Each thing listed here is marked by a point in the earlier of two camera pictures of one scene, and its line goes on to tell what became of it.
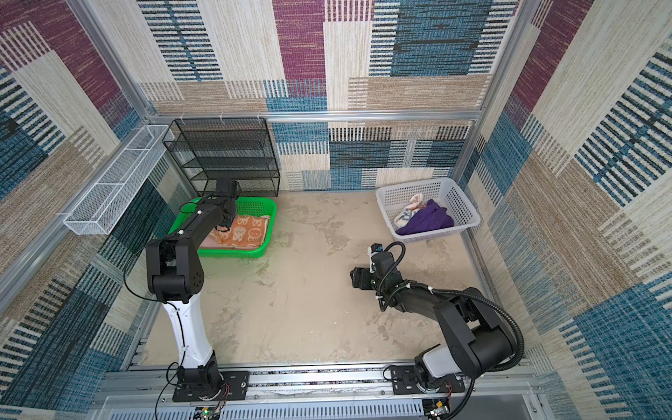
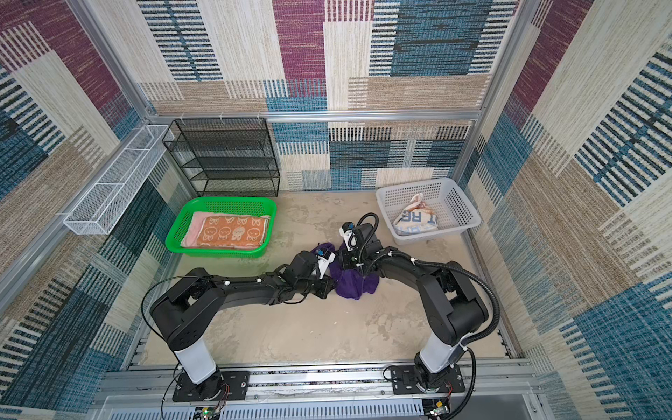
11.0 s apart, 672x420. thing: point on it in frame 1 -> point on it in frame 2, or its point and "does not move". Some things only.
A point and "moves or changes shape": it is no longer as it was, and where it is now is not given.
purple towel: (432, 217) -> (351, 283)
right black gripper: (361, 276) -> (343, 258)
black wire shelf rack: (212, 150) does not move
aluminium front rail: (153, 384) does not move
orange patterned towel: (245, 231) does not move
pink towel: (210, 241) moves or changes shape
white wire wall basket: (102, 206) does not move
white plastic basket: (443, 192) does not move
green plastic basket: (253, 206) does not move
